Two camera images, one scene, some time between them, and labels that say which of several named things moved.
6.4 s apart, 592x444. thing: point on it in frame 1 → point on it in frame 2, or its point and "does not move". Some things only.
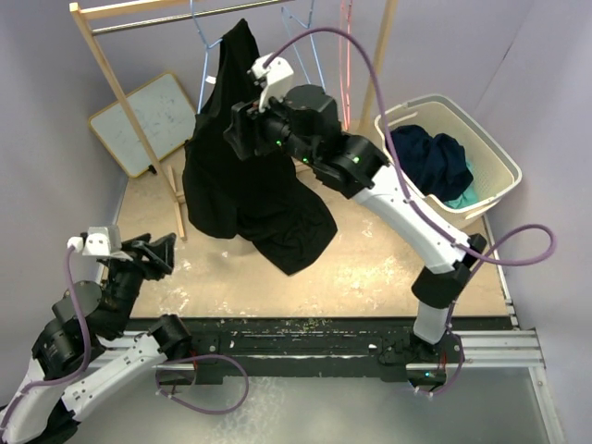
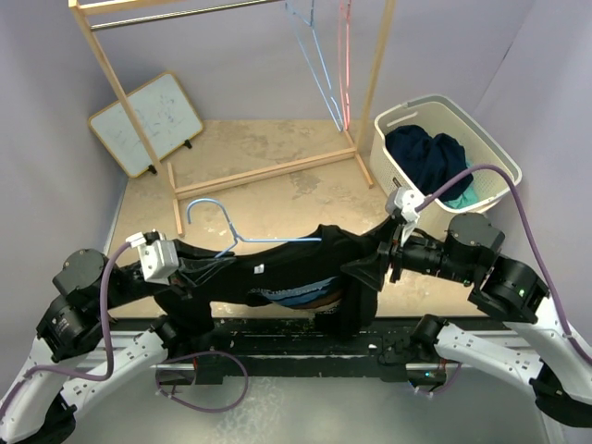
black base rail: [318, 349] does not move
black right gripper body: [270, 132] → [416, 253]
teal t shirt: [469, 196] does not move
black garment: [265, 201] → [306, 277]
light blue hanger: [284, 11] → [338, 117]
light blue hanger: [207, 47] → [248, 239]
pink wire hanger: [346, 107] does not move
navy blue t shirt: [436, 164] does not move
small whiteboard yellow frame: [164, 114] does not move
